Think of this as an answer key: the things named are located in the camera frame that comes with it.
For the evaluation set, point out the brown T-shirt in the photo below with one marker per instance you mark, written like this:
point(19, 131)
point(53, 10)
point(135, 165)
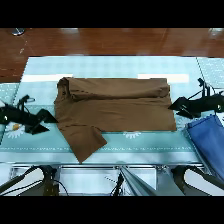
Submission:
point(113, 106)

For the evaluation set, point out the blue garment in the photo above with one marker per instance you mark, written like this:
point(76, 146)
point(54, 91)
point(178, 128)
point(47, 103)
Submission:
point(208, 140)

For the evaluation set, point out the silver frame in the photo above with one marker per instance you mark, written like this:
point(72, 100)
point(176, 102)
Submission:
point(143, 181)

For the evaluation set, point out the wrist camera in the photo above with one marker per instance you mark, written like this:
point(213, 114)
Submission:
point(204, 87)
point(25, 101)

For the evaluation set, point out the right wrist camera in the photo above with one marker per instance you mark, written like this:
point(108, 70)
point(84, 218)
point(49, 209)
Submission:
point(204, 87)

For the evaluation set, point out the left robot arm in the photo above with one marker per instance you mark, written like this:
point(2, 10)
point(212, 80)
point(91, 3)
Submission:
point(25, 179)

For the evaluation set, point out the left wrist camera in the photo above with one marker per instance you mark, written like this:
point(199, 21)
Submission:
point(25, 101)

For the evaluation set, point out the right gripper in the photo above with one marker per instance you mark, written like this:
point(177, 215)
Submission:
point(195, 104)

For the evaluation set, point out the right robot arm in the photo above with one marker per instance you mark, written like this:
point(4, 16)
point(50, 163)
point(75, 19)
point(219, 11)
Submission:
point(203, 180)

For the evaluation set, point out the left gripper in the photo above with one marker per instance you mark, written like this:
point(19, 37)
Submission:
point(26, 117)

